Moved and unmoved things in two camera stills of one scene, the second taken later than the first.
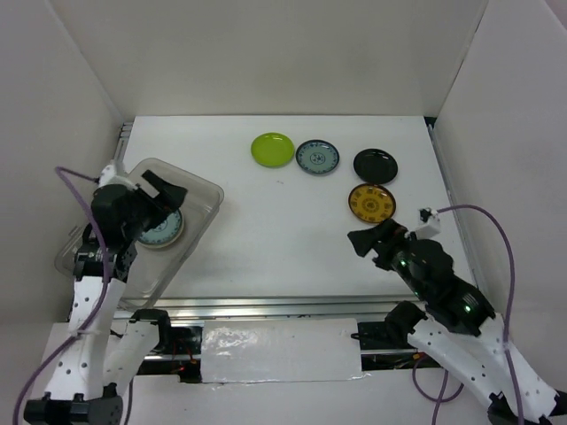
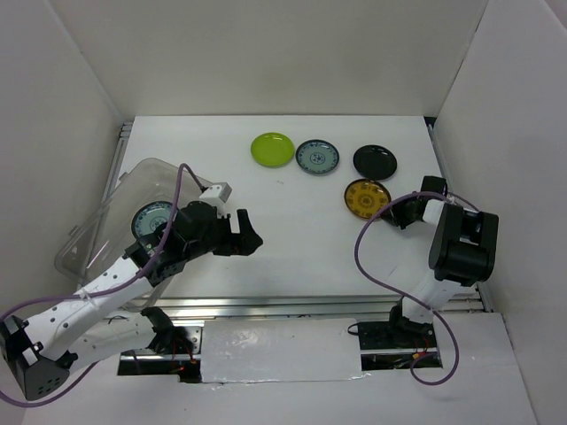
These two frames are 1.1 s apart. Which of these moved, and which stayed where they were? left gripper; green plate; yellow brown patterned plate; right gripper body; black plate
Moved: right gripper body; yellow brown patterned plate; left gripper
Stayed: black plate; green plate
